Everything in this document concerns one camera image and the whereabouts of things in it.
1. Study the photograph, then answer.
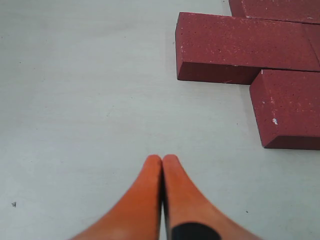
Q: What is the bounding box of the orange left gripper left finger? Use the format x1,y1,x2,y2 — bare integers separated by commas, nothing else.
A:
73,155,163,240

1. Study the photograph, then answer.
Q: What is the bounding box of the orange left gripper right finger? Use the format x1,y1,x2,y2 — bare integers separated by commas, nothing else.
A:
162,154,259,240

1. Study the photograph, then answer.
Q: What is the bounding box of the red brick with white chip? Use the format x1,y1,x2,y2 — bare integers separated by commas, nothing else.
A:
249,69,320,150

